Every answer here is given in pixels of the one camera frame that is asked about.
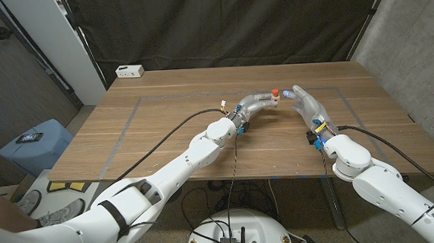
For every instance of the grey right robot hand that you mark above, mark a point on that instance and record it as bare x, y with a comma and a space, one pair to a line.
311, 107

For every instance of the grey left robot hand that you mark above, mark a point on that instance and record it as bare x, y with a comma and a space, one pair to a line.
253, 105

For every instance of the wooden block with holes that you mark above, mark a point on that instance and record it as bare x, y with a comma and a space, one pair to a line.
275, 97

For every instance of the red-headed wooden screw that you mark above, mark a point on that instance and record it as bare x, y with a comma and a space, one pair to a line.
275, 92

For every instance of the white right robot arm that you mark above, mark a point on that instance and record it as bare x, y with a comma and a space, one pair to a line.
388, 187

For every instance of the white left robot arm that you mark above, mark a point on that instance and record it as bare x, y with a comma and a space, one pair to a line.
157, 191

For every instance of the black curtain backdrop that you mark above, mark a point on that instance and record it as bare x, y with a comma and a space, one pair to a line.
215, 25

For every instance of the wooden table panel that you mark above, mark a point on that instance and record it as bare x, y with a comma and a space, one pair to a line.
163, 97

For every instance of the grey table leg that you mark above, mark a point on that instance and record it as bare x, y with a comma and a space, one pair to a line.
331, 201

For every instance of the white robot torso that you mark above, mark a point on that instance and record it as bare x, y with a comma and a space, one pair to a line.
241, 228

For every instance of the white power strip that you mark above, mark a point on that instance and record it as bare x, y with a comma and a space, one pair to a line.
129, 71

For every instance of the white floor platform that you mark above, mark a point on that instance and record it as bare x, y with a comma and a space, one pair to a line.
61, 194

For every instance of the yellow and black floor pad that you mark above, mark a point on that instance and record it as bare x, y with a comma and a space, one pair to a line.
56, 186

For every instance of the white pillar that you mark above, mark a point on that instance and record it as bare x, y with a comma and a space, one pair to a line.
49, 41

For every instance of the grey sneaker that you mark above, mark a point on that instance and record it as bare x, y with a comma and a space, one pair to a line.
28, 203
63, 214

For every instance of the blue stool with phone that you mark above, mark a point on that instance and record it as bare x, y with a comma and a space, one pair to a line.
36, 153

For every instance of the black phone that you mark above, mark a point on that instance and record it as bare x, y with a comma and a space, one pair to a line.
29, 137

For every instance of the person's bare leg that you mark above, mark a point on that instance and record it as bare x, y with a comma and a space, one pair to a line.
2, 216

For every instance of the black backdrop frame pole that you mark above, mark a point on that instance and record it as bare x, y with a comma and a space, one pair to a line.
369, 16
87, 50

